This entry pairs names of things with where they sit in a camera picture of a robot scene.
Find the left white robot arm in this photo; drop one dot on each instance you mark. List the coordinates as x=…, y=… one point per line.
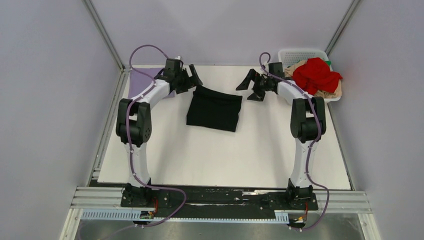
x=134, y=121

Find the right aluminium corner post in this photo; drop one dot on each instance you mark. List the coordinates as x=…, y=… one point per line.
x=352, y=8

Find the black t shirt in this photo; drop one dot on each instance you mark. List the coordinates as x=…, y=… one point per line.
x=214, y=110

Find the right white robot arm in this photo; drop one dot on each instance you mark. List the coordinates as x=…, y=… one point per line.
x=307, y=122

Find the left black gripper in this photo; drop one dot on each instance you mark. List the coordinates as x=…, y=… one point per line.
x=189, y=84

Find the aluminium frame rail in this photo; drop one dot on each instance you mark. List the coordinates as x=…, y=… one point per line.
x=97, y=198

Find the red t shirt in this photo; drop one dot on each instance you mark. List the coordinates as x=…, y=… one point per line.
x=315, y=75

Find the aluminium corner post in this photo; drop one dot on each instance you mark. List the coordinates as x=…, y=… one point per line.
x=103, y=33
x=352, y=8

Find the left aluminium corner post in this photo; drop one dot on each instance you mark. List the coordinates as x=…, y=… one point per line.
x=103, y=33

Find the beige t shirt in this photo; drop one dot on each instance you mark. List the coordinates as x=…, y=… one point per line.
x=288, y=72

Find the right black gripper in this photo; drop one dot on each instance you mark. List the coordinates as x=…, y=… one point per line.
x=251, y=76

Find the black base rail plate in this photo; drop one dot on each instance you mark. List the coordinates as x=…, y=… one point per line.
x=201, y=202

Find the folded purple t shirt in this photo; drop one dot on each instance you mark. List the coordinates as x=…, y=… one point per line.
x=139, y=82

